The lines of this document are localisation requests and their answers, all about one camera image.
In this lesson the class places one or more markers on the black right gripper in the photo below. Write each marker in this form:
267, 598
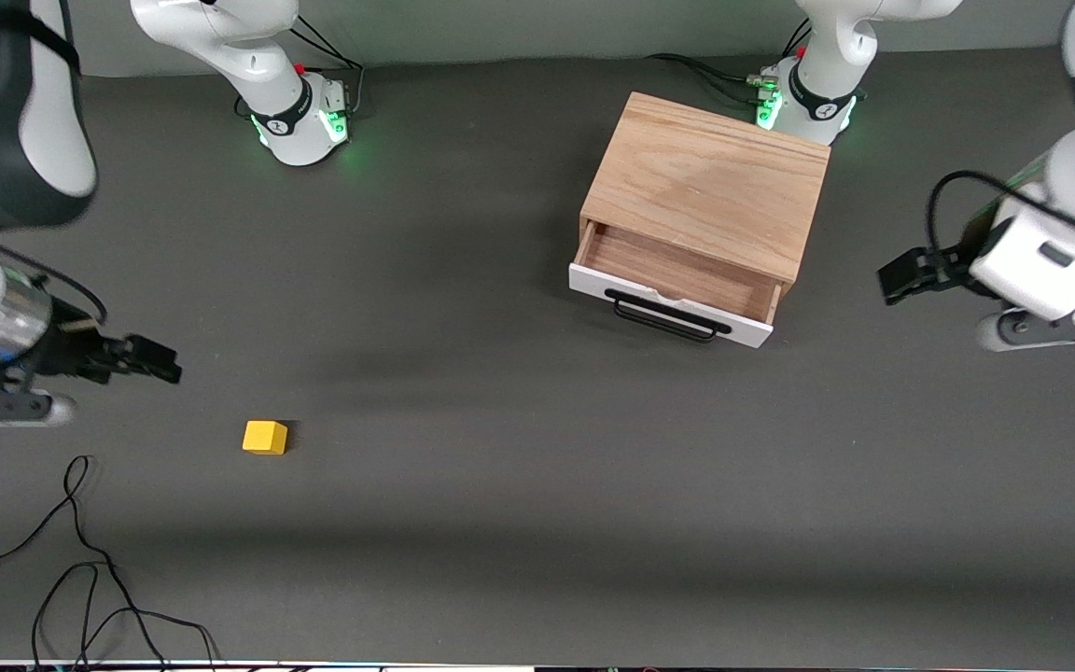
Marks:
63, 348

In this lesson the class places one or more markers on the wooden drawer cabinet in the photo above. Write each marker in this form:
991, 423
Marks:
705, 168

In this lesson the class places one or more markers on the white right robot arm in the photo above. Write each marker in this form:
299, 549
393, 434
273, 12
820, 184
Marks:
248, 56

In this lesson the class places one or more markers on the white-fronted wooden drawer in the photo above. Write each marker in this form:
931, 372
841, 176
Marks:
677, 271

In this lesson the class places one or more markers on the yellow wooden block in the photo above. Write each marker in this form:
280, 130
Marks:
264, 437

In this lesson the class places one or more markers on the dark grey table mat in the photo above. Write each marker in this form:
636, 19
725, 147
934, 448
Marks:
500, 467

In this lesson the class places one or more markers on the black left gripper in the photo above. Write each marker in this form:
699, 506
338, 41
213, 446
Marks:
950, 262

